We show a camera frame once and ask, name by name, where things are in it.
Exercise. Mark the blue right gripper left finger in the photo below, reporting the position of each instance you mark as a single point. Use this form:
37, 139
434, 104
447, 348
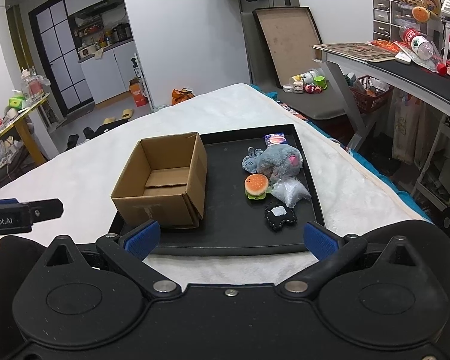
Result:
126, 253

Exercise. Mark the black stitched felt pillow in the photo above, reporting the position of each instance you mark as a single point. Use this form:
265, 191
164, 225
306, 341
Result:
278, 215

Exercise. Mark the green toy cup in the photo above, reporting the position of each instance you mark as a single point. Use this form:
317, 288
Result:
321, 81

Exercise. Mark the orange cardboard box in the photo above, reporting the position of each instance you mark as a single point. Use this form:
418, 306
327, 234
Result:
137, 92

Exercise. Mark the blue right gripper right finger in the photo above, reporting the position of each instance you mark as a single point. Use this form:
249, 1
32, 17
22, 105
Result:
334, 253

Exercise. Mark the purple tissue pack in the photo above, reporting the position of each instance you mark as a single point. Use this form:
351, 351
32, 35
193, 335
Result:
275, 139

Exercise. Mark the hamburger plush toy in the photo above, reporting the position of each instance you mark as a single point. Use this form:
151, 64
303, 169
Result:
256, 186

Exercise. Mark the brown patterned mat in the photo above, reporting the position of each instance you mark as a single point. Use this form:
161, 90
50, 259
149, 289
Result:
365, 52

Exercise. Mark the clear plastic bag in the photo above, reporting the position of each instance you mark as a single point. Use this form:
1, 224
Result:
290, 191

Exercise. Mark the yellow side table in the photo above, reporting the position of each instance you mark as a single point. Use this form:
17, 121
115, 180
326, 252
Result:
19, 123

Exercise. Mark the grey desk with black mat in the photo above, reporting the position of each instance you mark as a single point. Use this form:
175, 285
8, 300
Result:
416, 81

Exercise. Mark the black rectangular tray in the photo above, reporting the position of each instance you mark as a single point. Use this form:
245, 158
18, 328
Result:
234, 225

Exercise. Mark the plastic water bottle red label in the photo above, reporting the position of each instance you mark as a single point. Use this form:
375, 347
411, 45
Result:
423, 49

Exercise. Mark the orange bag on floor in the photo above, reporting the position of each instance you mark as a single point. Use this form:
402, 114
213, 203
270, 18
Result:
181, 95

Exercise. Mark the large brown framed board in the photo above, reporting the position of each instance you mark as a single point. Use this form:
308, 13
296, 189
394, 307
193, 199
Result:
290, 34

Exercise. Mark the grey drawer organizer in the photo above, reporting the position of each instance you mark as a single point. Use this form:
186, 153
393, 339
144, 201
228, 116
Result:
389, 16

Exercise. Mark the brown cardboard box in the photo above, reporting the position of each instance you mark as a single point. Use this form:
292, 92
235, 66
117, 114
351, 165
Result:
164, 179

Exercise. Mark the grey plush mouse toy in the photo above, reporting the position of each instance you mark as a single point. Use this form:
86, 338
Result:
278, 162

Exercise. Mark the blue-grey bunny felt toy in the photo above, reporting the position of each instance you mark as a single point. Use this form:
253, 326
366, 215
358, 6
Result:
250, 161

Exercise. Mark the red plastic basket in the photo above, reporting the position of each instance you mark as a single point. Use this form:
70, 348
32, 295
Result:
370, 93

